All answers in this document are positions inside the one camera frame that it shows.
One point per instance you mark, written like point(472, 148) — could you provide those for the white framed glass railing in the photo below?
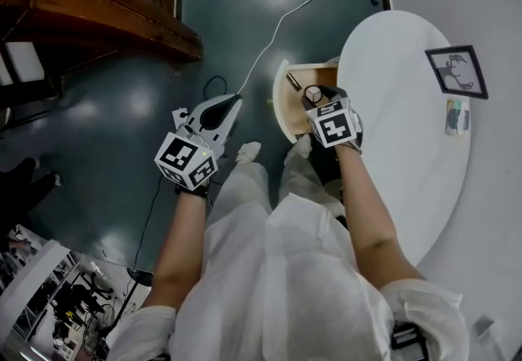
point(36, 265)

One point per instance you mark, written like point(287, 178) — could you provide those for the person's white shirt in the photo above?
point(285, 290)

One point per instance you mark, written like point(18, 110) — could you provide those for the patterned tissue box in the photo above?
point(457, 118)

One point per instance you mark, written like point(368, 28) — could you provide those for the person's left white shoe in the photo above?
point(249, 151)

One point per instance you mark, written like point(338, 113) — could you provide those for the white curved desk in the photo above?
point(399, 127)

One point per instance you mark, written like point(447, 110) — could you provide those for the black framed deer picture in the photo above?
point(456, 72)

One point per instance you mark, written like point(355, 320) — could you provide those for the person's white trousers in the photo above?
point(249, 188)

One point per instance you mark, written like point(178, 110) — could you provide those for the brown wooden staircase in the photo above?
point(102, 13)

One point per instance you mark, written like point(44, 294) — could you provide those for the small round dark object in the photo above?
point(313, 93)

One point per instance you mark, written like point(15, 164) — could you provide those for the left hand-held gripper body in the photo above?
point(183, 157)

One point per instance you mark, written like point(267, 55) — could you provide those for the white power strip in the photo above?
point(180, 118)

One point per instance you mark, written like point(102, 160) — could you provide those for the black office chair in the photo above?
point(77, 298)

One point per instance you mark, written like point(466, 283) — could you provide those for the dark cylindrical marker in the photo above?
point(294, 82)

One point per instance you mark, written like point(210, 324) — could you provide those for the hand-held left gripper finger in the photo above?
point(197, 117)
point(228, 125)

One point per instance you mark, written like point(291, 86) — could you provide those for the person's white shoe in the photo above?
point(299, 149)
point(249, 151)

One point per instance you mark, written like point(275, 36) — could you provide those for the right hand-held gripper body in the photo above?
point(334, 127)

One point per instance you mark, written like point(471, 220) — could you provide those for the person's left forearm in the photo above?
point(179, 245)

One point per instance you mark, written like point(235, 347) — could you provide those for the person's right white shoe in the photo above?
point(299, 149)

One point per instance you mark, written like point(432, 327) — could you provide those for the black floor stand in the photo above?
point(140, 276)

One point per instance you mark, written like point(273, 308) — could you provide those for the person's right forearm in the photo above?
point(371, 221)

